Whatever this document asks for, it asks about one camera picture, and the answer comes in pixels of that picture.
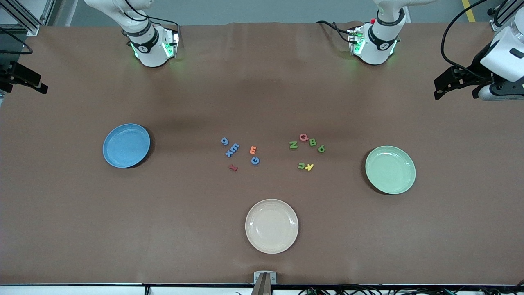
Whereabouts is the green plate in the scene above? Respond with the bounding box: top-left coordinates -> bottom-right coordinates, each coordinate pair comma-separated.
365,145 -> 416,195

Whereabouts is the blue plate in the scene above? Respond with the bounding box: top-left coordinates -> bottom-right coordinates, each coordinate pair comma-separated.
102,123 -> 151,168

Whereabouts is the brown table cover sheet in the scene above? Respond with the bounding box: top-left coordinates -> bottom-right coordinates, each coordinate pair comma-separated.
0,21 -> 524,286

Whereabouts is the beige plate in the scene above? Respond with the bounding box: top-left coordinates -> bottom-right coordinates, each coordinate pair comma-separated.
245,199 -> 299,254

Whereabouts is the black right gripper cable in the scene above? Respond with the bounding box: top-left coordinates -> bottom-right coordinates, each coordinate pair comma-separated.
0,27 -> 34,56

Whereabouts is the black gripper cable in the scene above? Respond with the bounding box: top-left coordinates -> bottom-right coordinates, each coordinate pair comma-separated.
0,27 -> 34,56
440,0 -> 498,79

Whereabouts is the aluminium frame profile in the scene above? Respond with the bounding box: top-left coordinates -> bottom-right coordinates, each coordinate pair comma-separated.
0,0 -> 58,37
489,0 -> 524,31

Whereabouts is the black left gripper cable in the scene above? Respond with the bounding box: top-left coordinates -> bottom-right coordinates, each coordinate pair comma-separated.
440,0 -> 498,79

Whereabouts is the black left arm base cable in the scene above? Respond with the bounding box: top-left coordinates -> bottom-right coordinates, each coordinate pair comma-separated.
315,20 -> 353,43

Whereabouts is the black arm base cable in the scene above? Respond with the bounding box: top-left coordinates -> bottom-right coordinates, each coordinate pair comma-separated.
145,16 -> 181,58
315,20 -> 353,43

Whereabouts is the black right arm base cable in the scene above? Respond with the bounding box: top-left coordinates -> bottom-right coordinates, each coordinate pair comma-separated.
145,16 -> 181,58

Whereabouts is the white table edge rail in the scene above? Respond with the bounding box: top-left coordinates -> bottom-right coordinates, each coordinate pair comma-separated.
0,285 -> 524,295

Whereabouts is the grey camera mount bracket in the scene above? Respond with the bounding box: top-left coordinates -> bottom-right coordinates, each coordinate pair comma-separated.
251,271 -> 277,295

